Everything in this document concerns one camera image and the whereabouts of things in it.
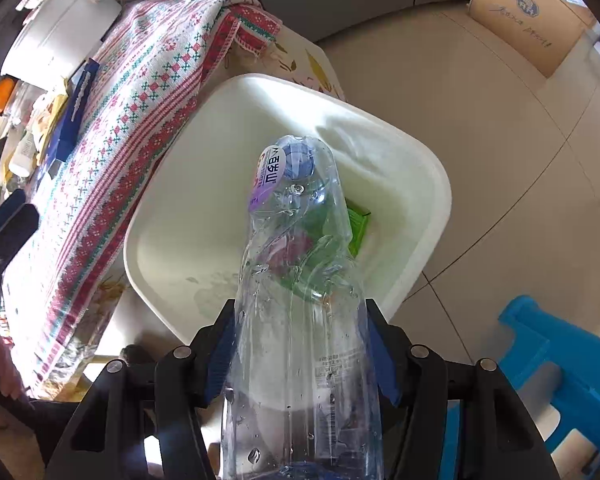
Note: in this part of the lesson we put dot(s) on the patterned striped tablecloth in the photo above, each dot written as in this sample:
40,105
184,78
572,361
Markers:
151,70

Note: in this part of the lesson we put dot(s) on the lower cardboard box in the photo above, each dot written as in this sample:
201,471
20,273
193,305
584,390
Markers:
542,31

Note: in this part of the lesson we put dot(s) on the blue plastic stool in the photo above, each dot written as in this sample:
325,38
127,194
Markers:
553,362

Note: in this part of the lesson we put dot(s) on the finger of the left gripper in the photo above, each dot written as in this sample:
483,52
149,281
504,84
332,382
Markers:
32,226
13,223

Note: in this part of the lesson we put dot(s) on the orange fruit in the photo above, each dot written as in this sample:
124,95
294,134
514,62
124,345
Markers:
7,86

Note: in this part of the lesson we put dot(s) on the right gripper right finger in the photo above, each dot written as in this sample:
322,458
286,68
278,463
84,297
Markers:
448,420

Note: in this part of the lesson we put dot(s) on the clear plastic water bottle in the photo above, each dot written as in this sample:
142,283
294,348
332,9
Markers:
301,399

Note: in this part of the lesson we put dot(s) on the white green yogurt bottle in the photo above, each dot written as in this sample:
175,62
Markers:
23,159

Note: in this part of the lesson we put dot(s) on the dark blue cookie package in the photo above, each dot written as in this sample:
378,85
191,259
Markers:
65,134

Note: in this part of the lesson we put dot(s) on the white electric cooking pot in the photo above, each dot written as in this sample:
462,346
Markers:
56,41

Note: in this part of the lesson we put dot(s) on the red drink can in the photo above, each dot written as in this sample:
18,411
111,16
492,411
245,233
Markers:
287,251

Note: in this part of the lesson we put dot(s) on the white plastic trash bin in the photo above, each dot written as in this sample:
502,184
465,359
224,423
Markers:
183,249

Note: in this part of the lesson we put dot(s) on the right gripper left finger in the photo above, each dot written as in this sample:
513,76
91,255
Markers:
105,436

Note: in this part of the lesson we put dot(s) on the green snack bag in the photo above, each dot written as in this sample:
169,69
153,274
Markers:
334,248

